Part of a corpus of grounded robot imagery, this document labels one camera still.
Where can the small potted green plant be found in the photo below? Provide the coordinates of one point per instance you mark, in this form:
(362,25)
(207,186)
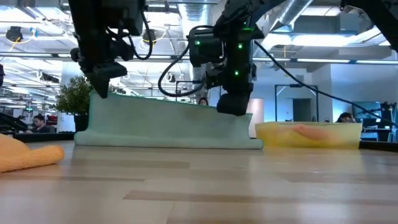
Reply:
(73,96)

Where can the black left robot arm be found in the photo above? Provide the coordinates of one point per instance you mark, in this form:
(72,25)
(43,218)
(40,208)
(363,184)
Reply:
(87,18)

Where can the background desk monitor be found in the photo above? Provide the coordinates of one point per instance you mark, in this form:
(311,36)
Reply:
(363,109)

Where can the black ceiling device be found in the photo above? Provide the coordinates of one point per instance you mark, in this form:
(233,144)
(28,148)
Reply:
(14,33)

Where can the black background equipment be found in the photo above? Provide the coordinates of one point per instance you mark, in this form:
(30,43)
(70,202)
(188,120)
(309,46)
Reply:
(12,123)

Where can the person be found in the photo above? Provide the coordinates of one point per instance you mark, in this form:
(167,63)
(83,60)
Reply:
(38,123)
(203,101)
(345,117)

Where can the pink microfiber towel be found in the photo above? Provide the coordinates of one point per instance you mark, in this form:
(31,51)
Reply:
(311,132)

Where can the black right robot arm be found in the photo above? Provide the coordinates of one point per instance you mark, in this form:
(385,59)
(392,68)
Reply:
(236,12)

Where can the yellow translucent plastic bin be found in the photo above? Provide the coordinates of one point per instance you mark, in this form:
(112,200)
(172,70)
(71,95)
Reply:
(345,135)

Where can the black aluminium frame rails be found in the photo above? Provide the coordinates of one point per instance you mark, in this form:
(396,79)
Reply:
(379,146)
(40,137)

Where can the green microfiber towel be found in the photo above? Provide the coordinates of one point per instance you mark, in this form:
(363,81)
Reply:
(161,127)

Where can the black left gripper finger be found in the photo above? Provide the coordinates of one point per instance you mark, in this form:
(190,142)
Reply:
(97,85)
(105,87)

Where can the orange microfiber towel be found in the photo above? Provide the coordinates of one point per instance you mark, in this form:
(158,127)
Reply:
(28,155)

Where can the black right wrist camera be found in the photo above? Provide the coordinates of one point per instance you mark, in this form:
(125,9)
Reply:
(205,48)

